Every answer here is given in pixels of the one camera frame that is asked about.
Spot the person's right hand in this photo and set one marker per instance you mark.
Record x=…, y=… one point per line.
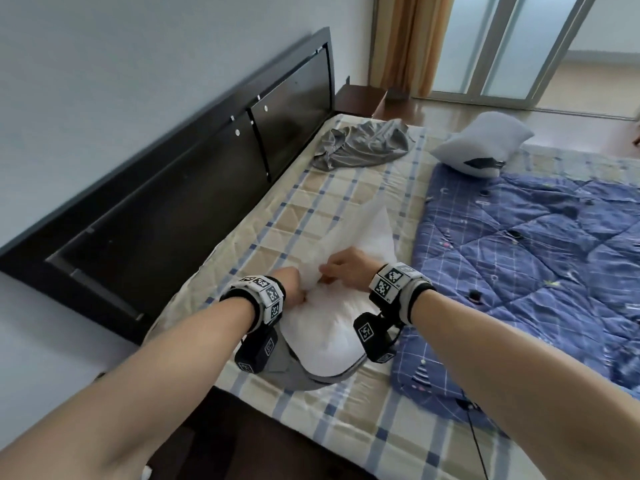
x=352, y=267

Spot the person's left hand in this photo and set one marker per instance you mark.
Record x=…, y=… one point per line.
x=294, y=289

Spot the person's left fingers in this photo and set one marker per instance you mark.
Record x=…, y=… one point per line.
x=301, y=294

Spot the person's right fingers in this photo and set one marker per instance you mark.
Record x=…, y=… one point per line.
x=332, y=273

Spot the person's right forearm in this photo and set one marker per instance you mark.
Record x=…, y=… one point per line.
x=515, y=374

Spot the person's left forearm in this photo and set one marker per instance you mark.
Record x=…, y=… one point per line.
x=150, y=389

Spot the left wristband with marker tags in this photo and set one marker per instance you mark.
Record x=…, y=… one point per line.
x=260, y=297

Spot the wristband with marker tags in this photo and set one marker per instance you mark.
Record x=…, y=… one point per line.
x=260, y=297
x=395, y=287

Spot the right wristband with marker tags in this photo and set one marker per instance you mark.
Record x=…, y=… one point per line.
x=395, y=287

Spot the checked beige blue bed sheet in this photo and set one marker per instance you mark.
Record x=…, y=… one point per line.
x=350, y=194

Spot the grey pillowcase with trim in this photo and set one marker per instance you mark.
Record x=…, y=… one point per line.
x=295, y=377

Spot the crumpled grey pillowcase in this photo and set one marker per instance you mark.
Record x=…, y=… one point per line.
x=362, y=144

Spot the dark wooden nightstand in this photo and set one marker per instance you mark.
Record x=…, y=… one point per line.
x=360, y=99

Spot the dark wooden headboard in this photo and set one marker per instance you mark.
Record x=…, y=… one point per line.
x=165, y=179

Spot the blue patterned quilt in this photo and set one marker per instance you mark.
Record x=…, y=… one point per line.
x=525, y=254

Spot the white pillow with black patch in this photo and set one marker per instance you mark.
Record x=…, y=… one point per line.
x=480, y=137

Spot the orange curtain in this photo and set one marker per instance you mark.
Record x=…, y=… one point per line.
x=412, y=42

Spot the sliding frosted glass door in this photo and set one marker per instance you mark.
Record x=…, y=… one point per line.
x=505, y=44

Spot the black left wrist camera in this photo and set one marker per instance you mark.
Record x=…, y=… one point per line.
x=257, y=352

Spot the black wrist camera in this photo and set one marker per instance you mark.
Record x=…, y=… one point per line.
x=372, y=339
x=257, y=352

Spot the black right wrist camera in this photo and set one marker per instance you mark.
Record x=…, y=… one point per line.
x=372, y=339

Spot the dark wooden bed frame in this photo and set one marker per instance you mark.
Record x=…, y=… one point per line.
x=240, y=439

